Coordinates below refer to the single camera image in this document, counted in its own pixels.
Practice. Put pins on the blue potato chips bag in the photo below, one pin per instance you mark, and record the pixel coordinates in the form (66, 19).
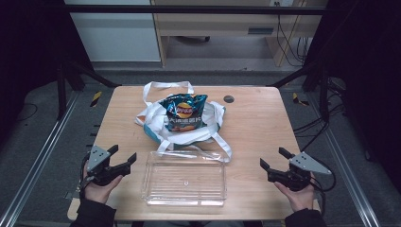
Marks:
(184, 112)

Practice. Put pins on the black metal stand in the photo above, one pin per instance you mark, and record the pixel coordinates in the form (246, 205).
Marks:
(323, 91)
(61, 91)

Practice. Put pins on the black metal frame bar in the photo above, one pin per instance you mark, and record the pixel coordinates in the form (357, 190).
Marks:
(189, 9)

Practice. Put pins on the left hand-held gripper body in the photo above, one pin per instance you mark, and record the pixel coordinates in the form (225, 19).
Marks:
(98, 159)

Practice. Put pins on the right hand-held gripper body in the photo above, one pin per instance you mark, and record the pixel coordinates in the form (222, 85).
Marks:
(307, 164)

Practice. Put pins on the yellow black floor tape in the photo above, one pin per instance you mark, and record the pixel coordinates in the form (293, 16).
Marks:
(298, 100)
(96, 98)

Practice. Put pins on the white tote bag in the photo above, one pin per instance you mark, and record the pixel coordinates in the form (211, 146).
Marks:
(154, 121)

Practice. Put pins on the aluminium floor rail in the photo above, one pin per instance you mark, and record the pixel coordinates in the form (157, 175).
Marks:
(346, 170)
(38, 157)

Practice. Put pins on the person's left hand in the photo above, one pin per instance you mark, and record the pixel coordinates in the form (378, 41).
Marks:
(100, 193)

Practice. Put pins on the person's right hand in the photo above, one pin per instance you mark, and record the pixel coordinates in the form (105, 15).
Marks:
(301, 199)

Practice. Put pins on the light wooden desk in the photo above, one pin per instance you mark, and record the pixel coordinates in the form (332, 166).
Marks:
(217, 23)

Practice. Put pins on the white cabinet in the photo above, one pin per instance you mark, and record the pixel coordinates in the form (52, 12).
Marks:
(116, 38)

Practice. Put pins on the clear plastic storage box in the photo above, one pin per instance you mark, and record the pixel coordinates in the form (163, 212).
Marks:
(184, 183)

